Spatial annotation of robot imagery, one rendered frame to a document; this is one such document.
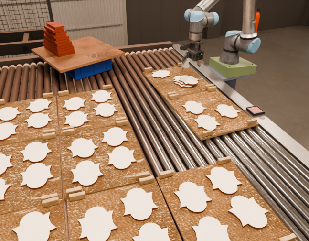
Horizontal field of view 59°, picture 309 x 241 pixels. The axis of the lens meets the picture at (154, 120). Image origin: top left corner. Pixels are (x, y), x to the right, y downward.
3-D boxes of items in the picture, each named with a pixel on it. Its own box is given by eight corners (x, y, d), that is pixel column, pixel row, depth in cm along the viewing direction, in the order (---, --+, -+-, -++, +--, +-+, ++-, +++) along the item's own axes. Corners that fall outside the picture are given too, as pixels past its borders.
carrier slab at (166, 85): (185, 66, 208) (185, 64, 208) (215, 90, 177) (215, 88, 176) (142, 73, 197) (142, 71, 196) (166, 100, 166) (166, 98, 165)
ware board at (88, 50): (90, 38, 232) (90, 36, 231) (124, 54, 200) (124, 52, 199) (31, 51, 205) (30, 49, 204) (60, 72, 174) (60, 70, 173)
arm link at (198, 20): (208, 12, 153) (197, 14, 149) (206, 32, 159) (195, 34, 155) (198, 9, 158) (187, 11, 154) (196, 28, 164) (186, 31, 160)
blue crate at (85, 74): (92, 57, 222) (90, 45, 217) (113, 69, 203) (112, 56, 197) (56, 67, 206) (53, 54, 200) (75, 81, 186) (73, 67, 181)
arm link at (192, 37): (186, 31, 160) (197, 29, 164) (186, 39, 163) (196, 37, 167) (195, 34, 155) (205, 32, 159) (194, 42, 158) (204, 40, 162)
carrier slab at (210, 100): (216, 91, 176) (216, 89, 175) (258, 125, 145) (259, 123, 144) (166, 101, 165) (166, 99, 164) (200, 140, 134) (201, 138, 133)
